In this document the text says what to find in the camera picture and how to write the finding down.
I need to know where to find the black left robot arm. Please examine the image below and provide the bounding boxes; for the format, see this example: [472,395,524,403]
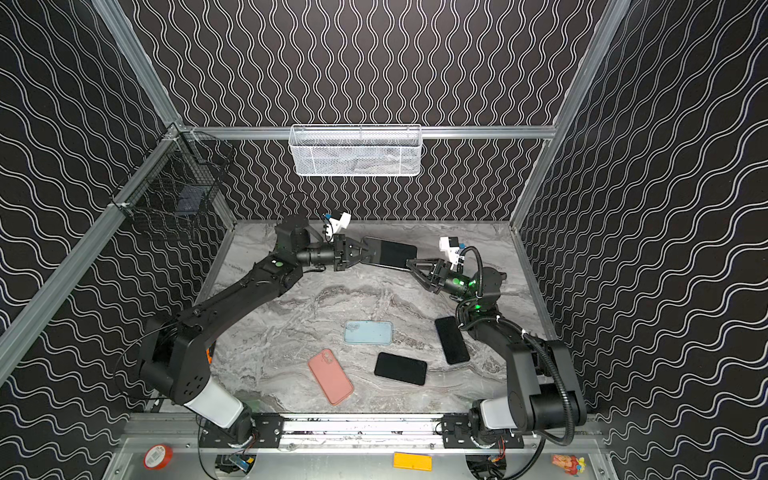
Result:
[137,217,384,445]

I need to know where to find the black smartphone near right arm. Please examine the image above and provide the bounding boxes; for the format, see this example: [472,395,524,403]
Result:
[434,317,470,365]

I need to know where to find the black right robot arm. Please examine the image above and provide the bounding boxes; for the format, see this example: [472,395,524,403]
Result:
[406,246,587,446]

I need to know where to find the light blue phone case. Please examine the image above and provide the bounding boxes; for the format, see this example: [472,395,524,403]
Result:
[344,320,393,345]

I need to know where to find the black smartphone lying flat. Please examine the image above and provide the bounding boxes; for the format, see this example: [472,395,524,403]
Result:
[374,352,428,386]

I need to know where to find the yellow block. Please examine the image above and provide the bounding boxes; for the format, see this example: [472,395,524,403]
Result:
[393,452,433,472]

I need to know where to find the small colourful toy figure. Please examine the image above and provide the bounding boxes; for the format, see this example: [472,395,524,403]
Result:
[551,454,586,476]

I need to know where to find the red tape roll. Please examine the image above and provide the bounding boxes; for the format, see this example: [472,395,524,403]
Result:
[143,444,173,470]

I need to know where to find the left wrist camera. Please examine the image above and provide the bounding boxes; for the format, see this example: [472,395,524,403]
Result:
[321,212,351,240]

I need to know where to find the white wire mesh basket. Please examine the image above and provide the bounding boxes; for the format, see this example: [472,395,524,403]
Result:
[288,133,424,177]

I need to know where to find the horizontal aluminium back rail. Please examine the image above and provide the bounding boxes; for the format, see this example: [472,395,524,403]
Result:
[184,124,556,141]

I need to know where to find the black wire mesh basket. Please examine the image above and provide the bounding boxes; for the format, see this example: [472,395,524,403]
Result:
[116,131,235,241]

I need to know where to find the right aluminium corner post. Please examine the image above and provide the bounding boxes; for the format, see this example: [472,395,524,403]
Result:
[510,0,631,232]

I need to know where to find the aluminium corner frame post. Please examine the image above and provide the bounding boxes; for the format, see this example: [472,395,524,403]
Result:
[92,0,183,127]

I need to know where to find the left aluminium side rail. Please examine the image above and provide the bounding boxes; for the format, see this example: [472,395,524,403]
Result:
[1,126,180,381]

